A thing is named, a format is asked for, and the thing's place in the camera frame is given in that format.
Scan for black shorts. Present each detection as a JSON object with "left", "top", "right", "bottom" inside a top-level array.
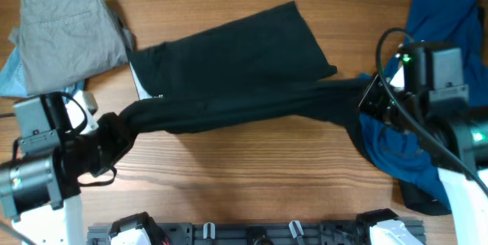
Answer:
[{"left": 121, "top": 2, "right": 367, "bottom": 134}]

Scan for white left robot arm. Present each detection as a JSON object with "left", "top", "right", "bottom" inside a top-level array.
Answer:
[{"left": 1, "top": 111, "right": 134, "bottom": 244}]

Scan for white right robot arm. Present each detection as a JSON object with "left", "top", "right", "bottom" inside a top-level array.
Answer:
[{"left": 359, "top": 76, "right": 487, "bottom": 244}]

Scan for folded light blue jeans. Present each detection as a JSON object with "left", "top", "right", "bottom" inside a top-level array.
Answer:
[{"left": 1, "top": 47, "right": 85, "bottom": 98}]

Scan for black garment under shirt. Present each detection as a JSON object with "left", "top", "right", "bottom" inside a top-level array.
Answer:
[{"left": 345, "top": 116, "right": 451, "bottom": 216}]

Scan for blue shirt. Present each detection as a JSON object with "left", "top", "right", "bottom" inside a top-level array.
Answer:
[{"left": 356, "top": 0, "right": 488, "bottom": 211}]

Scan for folded grey shorts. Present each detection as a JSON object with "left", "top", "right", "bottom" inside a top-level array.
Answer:
[{"left": 9, "top": 0, "right": 134, "bottom": 95}]

